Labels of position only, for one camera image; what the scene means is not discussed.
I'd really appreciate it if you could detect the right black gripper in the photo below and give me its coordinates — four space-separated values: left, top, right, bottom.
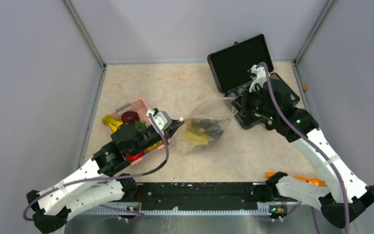
232 83 277 122

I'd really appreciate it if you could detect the yellow napa cabbage toy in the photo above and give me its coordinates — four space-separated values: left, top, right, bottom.
183 127 209 146

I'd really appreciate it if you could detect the tan longan fruit cluster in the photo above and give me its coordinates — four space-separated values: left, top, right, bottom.
186 118 220 135

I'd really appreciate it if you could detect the clear zip top bag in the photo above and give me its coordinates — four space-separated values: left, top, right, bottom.
173 97 238 154

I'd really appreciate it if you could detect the yellow banana bunch toy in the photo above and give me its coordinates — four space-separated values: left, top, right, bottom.
102 115 123 133

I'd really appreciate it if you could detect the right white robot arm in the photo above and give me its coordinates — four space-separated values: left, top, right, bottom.
241 78 374 230

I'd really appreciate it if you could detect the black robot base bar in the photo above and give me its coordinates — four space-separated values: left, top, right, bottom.
129 182 265 212

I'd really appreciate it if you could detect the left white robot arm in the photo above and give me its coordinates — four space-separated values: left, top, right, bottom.
23 112 184 234

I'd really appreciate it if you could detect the pink plastic food basket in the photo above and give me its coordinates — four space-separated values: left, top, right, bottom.
109 98 165 165

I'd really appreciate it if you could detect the orange spiky fruit toy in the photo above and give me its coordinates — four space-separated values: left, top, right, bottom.
134 120 163 153

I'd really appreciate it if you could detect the black poker chip case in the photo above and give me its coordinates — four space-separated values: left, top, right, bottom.
207 34 300 130

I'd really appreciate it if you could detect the dark red plum toy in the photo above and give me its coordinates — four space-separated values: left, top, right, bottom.
121 111 140 123

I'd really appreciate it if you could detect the red apple toy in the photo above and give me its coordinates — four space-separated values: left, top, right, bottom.
125 152 145 162

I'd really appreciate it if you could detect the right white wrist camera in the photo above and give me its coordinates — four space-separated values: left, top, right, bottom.
249 65 269 93

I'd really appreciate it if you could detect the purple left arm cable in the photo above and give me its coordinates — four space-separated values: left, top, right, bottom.
23 112 170 222

